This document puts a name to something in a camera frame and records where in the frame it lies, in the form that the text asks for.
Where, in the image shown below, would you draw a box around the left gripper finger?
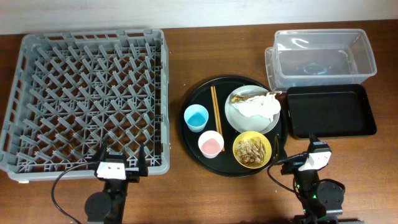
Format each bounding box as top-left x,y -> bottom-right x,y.
137,145 -> 149,177
91,141 -> 107,162

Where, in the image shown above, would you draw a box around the food scraps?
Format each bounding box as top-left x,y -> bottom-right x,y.
234,138 -> 266,166

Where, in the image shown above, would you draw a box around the yellow bowl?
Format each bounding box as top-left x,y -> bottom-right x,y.
233,131 -> 272,169

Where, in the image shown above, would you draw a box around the white napkin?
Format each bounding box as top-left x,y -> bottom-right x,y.
231,92 -> 281,122

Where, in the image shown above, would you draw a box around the brown snack wrapper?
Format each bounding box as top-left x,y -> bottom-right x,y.
231,95 -> 257,103

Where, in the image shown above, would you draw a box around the pink plastic cup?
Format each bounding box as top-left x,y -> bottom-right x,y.
198,131 -> 224,159

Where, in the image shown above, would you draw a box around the blue plastic cup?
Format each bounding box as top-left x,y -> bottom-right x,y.
183,104 -> 209,133

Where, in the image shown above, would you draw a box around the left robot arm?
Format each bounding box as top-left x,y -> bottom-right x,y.
85,141 -> 149,223

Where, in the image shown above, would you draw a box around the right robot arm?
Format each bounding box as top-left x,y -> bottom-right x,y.
269,134 -> 345,224

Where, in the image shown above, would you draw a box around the grey dishwasher rack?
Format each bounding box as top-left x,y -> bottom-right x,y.
1,29 -> 170,183

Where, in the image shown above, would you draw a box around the grey round plate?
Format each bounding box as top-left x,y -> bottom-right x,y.
224,85 -> 280,134

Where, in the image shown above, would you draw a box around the black rectangular tray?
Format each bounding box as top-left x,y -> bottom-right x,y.
287,84 -> 377,139

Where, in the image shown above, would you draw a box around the round black tray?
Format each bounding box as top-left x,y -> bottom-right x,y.
178,75 -> 289,178

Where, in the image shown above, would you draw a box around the clear plastic bin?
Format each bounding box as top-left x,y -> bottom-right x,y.
265,29 -> 377,91

